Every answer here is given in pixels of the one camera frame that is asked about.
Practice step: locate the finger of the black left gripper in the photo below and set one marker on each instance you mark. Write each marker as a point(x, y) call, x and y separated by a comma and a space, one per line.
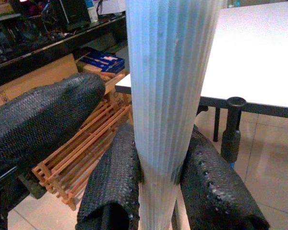
point(43, 115)

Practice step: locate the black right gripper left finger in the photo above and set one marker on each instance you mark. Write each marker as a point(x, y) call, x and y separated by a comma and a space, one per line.
point(110, 182)

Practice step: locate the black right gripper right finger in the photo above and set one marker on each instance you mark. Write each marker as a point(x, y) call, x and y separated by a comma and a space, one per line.
point(211, 191)

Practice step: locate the brown cardboard box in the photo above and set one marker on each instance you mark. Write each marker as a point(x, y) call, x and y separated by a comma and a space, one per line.
point(38, 74)

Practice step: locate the wooden slatted rack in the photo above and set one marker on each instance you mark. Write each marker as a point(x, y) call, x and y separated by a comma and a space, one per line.
point(69, 163)

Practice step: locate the black cluttered workbench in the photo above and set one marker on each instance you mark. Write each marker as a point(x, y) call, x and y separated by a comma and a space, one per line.
point(19, 62)

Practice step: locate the blue carton box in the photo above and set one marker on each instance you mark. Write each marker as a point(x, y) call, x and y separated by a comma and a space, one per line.
point(103, 61)

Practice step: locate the black computer case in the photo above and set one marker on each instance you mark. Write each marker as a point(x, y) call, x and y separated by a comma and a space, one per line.
point(72, 12)

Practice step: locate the white plastic bottle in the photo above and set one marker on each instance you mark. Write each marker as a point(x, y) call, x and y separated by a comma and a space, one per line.
point(92, 13)

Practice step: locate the white top black leg table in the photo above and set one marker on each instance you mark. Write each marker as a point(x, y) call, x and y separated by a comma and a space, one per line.
point(254, 48)

